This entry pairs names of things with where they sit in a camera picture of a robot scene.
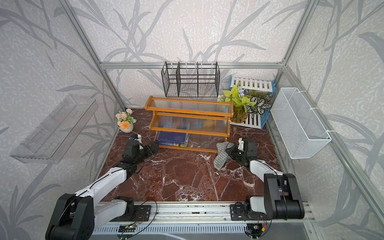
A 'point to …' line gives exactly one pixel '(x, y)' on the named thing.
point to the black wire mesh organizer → (191, 79)
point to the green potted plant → (236, 97)
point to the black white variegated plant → (261, 99)
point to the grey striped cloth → (221, 157)
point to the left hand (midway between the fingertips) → (154, 145)
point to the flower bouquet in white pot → (125, 121)
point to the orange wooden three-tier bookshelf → (172, 120)
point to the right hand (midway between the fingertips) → (225, 148)
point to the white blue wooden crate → (262, 91)
